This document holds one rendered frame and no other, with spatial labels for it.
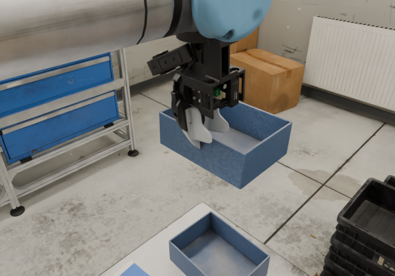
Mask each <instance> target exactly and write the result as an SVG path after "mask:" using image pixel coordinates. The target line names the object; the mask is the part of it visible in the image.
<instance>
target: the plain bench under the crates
mask: <svg viewBox="0 0 395 276"><path fill-rule="evenodd" d="M210 211H212V212H213V213H215V214H216V215H217V216H218V217H220V218H221V219H222V220H224V221H225V222H227V223H228V224H229V225H231V226H232V227H233V228H234V229H236V230H237V231H239V232H240V233H241V234H243V235H244V236H245V237H246V238H248V239H249V240H251V242H253V243H254V244H256V245H257V246H258V247H260V248H261V249H262V250H264V251H265V252H266V253H268V254H269V255H270V261H269V267H268V271H267V276H310V275H309V274H307V273H305V272H304V271H303V270H301V269H300V268H298V267H297V266H295V265H294V264H292V263H291V262H290V261H288V260H287V259H285V258H284V257H282V256H281V255H280V254H278V253H277V252H275V251H273V250H272V249H271V248H269V247H268V246H267V245H265V244H264V243H262V242H261V241H259V240H258V239H257V238H255V237H254V236H252V235H250V234H249V233H248V232H246V231H245V230H243V229H242V228H240V227H239V226H238V225H236V224H235V223H233V222H232V221H231V220H229V219H227V218H226V217H225V216H223V215H222V214H220V213H219V212H217V211H216V210H214V209H213V208H212V207H210V206H209V205H207V204H206V203H204V202H202V203H198V204H197V205H195V206H194V207H193V208H191V209H190V210H189V211H187V212H186V213H184V214H183V215H182V216H180V217H179V218H178V219H176V220H175V221H174V222H172V223H171V224H169V225H168V226H167V227H165V228H164V229H162V230H161V231H159V232H158V233H157V234H155V235H154V236H153V237H151V238H150V239H148V240H147V241H146V242H144V243H143V244H142V245H140V246H138V247H137V248H136V249H134V250H133V251H132V252H130V253H129V254H128V255H126V256H125V257H123V258H122V259H121V260H119V261H118V262H116V263H115V264H113V265H112V266H111V267H109V268H108V269H107V270H105V271H104V272H103V273H101V274H100V275H98V276H113V274H115V273H116V272H117V271H119V270H120V269H121V268H122V267H123V266H124V265H125V264H127V263H128V262H129V261H130V260H132V261H133V262H134V263H135V264H136V265H138V266H139V267H140V268H141V269H143V270H144V271H145V272H146V273H147V274H149V275H150V276H186V275H185V274H184V273H183V272H182V271H181V270H180V269H179V268H178V267H177V266H176V265H175V264H174V263H173V262H172V261H171V260H170V256H169V240H170V239H172V238H173V237H174V236H176V235H178V233H180V232H182V231H183V230H184V229H186V228H187V227H188V226H190V225H192V224H193V223H194V222H196V221H197V220H198V219H200V218H202V217H203V216H204V215H206V214H207V213H208V212H210Z"/></svg>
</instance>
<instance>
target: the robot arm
mask: <svg viewBox="0 0 395 276"><path fill-rule="evenodd" d="M271 4H272V0H0V81H2V80H5V79H9V78H13V77H17V76H20V75H25V74H28V73H31V72H36V71H40V70H43V69H47V68H51V67H54V66H58V65H62V64H66V63H69V62H73V61H77V60H80V59H85V58H89V57H92V56H96V55H100V54H104V53H107V52H111V51H115V50H118V49H122V48H127V47H129V46H134V45H137V44H142V43H145V42H149V41H153V40H156V39H161V38H166V37H169V36H173V35H176V38H177V39H178V40H180V41H183V42H188V43H187V44H185V45H182V46H180V47H178V48H176V49H174V50H172V51H170V52H169V51H168V50H167V51H164V52H159V53H158V54H157V55H155V56H153V57H152V58H153V59H151V60H150V61H148V62H147V64H148V67H149V69H150V71H151V73H152V75H153V76H154V75H157V74H160V75H163V74H168V73H170V72H171V71H173V70H174V69H176V67H178V66H180V68H178V69H176V73H175V76H174V77H173V78H172V80H173V91H171V92H170V93H171V96H172V102H171V107H172V114H173V116H174V118H175V120H176V122H177V123H178V125H179V127H180V128H181V129H182V131H183V133H184V134H185V135H186V137H187V138H188V140H189V141H190V142H191V143H192V144H193V145H194V146H195V147H197V148H199V149H200V148H201V143H200V142H201V141H202V142H206V143H211V142H212V136H211V134H210V131H215V132H222V133H227V132H228V131H229V124H228V123H227V121H226V120H225V119H224V118H223V117H222V116H221V115H220V113H219V109H222V108H224V107H226V106H227V107H230V108H232V107H234V106H235V105H237V104H238V103H239V100H240V101H244V100H245V69H243V68H240V67H238V66H234V65H231V64H230V45H231V44H233V43H235V42H238V40H241V39H243V38H245V37H247V36H248V35H250V34H251V33H252V32H253V31H254V30H255V29H256V28H257V27H258V26H259V25H260V24H261V22H262V21H263V20H264V18H265V16H266V14H267V12H268V10H269V8H270V6H271ZM239 78H241V79H242V93H240V92H239ZM190 104H191V105H190ZM192 105H193V106H192Z"/></svg>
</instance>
